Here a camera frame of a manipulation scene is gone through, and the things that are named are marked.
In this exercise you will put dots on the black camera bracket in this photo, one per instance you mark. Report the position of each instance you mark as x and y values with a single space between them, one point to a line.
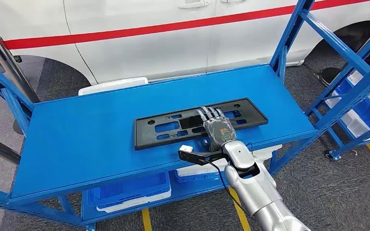
197 157

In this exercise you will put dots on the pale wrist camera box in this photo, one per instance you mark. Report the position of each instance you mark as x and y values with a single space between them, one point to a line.
186 148

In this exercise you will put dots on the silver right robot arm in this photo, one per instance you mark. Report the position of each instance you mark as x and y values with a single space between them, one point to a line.
255 191

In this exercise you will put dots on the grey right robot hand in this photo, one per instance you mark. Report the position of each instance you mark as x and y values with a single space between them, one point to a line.
220 130

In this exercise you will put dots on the blue metal shelf rack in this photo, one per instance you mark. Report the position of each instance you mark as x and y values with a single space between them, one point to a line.
76 143
351 145

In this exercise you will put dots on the blue plastic bin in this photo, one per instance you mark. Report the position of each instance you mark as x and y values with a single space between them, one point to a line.
124 191
185 179
363 111

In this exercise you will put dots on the red barrier belt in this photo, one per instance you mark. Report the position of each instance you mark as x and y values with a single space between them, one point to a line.
172 27

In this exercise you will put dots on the white car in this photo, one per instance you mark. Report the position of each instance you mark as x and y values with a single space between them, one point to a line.
140 54

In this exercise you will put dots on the black plastic license plate frame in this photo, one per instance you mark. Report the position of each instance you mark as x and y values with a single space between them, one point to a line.
142 134

